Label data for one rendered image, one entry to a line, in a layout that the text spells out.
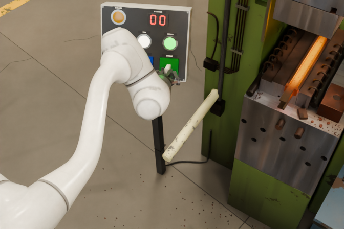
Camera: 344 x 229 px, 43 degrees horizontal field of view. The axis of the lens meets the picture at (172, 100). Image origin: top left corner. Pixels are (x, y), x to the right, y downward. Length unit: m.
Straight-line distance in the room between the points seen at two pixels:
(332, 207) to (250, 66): 0.65
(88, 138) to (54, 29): 2.48
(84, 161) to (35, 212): 0.19
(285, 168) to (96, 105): 1.04
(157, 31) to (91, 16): 1.97
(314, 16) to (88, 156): 0.81
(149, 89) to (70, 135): 1.58
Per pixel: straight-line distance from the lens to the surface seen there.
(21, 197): 0.98
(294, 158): 1.87
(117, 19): 1.67
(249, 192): 2.26
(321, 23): 1.44
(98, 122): 1.13
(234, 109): 2.14
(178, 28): 1.64
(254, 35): 1.77
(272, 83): 1.69
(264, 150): 1.91
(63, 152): 2.74
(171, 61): 1.67
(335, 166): 2.14
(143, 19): 1.65
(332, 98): 1.69
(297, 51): 1.82
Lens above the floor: 2.20
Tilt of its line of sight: 50 degrees down
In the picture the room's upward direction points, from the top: 2 degrees counter-clockwise
